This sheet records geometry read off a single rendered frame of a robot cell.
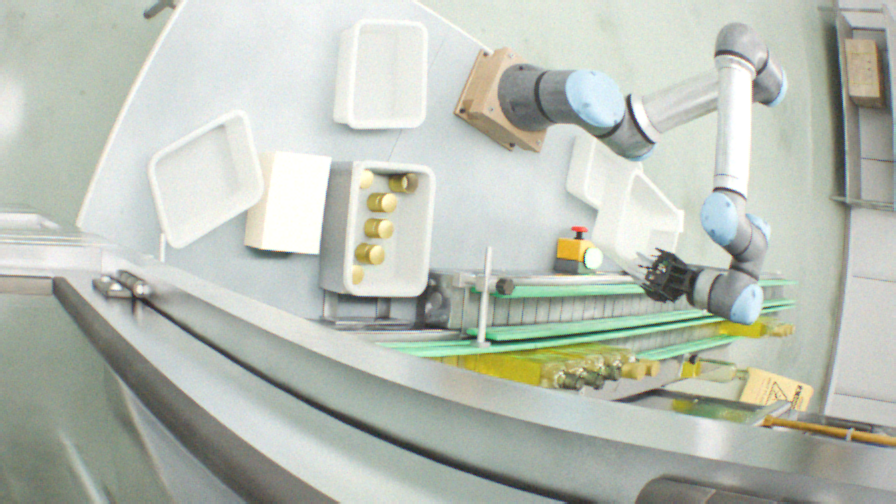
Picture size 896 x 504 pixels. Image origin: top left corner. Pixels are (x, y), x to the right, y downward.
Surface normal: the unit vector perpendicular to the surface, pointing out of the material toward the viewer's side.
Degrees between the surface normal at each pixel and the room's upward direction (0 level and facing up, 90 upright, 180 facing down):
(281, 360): 90
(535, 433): 90
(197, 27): 0
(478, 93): 90
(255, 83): 0
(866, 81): 86
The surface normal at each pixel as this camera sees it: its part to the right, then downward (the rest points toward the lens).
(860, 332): -0.75, -0.04
